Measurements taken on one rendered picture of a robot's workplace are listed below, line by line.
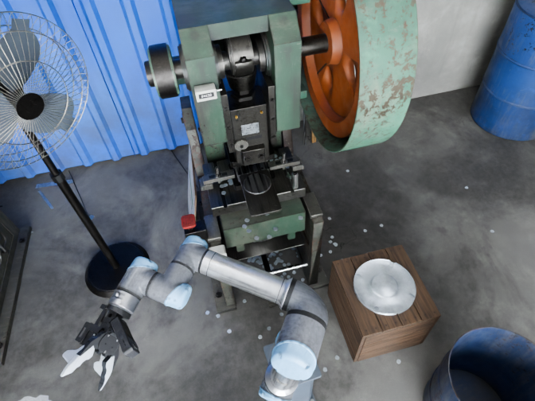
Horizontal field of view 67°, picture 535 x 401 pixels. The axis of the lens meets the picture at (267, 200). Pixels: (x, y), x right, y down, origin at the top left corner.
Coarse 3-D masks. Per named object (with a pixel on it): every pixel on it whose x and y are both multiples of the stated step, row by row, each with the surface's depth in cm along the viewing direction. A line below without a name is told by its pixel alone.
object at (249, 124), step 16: (240, 96) 156; (256, 96) 158; (240, 112) 155; (256, 112) 157; (240, 128) 161; (256, 128) 163; (240, 144) 166; (256, 144) 169; (240, 160) 174; (256, 160) 172
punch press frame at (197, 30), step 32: (192, 0) 141; (224, 0) 140; (256, 0) 139; (288, 0) 138; (192, 32) 129; (224, 32) 132; (256, 32) 135; (288, 32) 133; (192, 64) 131; (288, 64) 139; (288, 96) 150; (224, 128) 153; (288, 128) 161; (224, 224) 184; (256, 224) 185; (288, 224) 192
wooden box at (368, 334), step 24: (336, 264) 202; (360, 264) 202; (408, 264) 200; (336, 288) 207; (336, 312) 218; (360, 312) 186; (408, 312) 184; (432, 312) 184; (360, 336) 182; (384, 336) 185; (408, 336) 194; (360, 360) 205
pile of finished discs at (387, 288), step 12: (372, 264) 200; (384, 264) 200; (396, 264) 199; (360, 276) 197; (372, 276) 196; (384, 276) 195; (396, 276) 195; (408, 276) 195; (360, 288) 192; (372, 288) 191; (384, 288) 191; (396, 288) 191; (408, 288) 191; (360, 300) 188; (372, 300) 188; (384, 300) 188; (396, 300) 187; (408, 300) 187; (384, 312) 184; (396, 312) 184
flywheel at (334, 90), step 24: (312, 0) 165; (336, 0) 141; (312, 24) 172; (336, 24) 144; (336, 48) 145; (312, 72) 181; (336, 72) 157; (312, 96) 183; (336, 96) 163; (336, 120) 161
